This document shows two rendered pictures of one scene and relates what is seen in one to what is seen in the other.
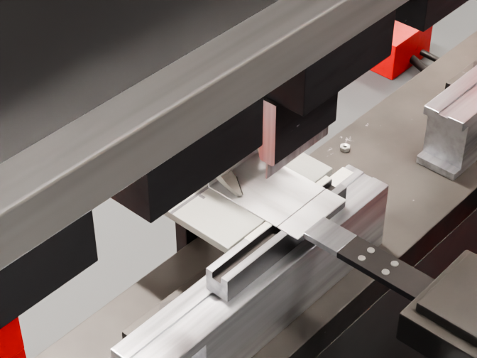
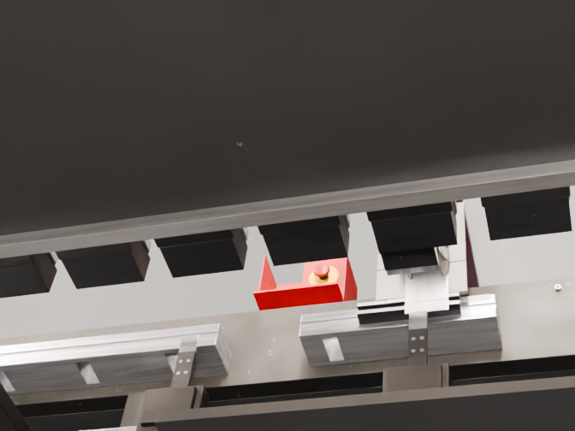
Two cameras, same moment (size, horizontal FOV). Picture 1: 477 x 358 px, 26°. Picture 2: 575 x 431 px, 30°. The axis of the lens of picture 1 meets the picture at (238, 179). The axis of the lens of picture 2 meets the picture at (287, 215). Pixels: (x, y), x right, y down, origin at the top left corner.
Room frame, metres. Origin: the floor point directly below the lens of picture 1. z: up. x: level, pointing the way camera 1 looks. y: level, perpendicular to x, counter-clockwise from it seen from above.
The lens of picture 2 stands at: (0.07, -1.33, 2.49)
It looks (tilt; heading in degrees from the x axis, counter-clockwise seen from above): 39 degrees down; 66
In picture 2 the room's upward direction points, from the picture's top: 19 degrees counter-clockwise
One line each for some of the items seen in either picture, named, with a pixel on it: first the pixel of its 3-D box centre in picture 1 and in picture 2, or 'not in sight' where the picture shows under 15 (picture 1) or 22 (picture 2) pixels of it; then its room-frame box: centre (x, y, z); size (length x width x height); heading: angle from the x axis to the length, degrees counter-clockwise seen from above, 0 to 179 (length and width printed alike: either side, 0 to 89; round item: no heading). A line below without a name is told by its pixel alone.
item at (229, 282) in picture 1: (279, 235); (408, 308); (0.82, -0.04, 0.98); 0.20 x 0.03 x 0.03; 138
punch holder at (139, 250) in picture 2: not in sight; (99, 239); (0.42, 0.32, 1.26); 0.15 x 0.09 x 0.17; 138
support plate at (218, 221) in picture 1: (196, 160); (421, 250); (0.94, 0.05, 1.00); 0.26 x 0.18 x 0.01; 48
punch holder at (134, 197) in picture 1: (170, 85); (301, 214); (0.71, 0.06, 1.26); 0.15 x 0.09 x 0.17; 138
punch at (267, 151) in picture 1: (299, 118); (409, 254); (0.84, -0.06, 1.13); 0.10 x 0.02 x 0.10; 138
